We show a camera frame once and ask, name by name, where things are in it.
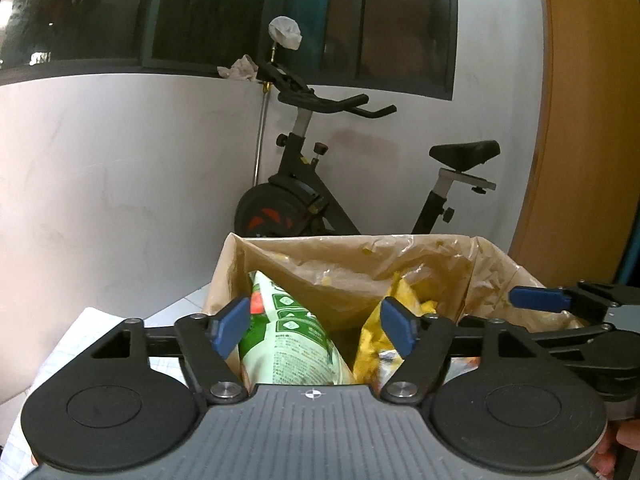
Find metal pole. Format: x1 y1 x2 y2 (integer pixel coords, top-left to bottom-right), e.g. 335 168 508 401
251 45 278 188

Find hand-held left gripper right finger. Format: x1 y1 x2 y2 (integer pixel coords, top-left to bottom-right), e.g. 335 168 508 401
380 297 551 403

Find cardboard box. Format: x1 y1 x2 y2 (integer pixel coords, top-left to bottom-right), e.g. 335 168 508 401
202 232 586 386

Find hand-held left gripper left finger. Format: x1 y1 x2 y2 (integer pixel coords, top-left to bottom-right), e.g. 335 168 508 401
90 295 251 403

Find crumpled white tissue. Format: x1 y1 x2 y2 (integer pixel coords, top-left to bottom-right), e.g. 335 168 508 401
216 54 260 82

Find yellow snack bag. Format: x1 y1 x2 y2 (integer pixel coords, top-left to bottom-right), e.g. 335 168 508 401
352 270 443 386

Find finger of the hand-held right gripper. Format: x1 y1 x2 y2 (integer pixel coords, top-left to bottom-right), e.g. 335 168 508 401
510 281 640 318
527 322 618 361

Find wooden wardrobe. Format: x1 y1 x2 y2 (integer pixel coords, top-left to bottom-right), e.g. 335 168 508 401
507 0 640 286

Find teal curtain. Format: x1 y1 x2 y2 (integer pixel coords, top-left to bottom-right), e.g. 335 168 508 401
617 200 640 286

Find green snack bag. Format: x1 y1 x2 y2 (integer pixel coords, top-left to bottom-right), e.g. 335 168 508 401
237 270 356 393

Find plaid bed sheet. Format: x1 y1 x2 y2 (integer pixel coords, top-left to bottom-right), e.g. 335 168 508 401
0 307 186 480

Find person's right hand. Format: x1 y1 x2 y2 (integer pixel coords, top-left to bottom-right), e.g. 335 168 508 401
592 422 640 480

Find white cloth on pole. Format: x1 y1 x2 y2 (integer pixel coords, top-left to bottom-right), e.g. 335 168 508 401
268 16 303 51

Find dark window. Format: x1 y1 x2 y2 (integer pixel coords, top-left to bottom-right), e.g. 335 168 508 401
0 0 458 102

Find black exercise bike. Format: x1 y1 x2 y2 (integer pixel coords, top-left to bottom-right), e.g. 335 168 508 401
234 57 501 238

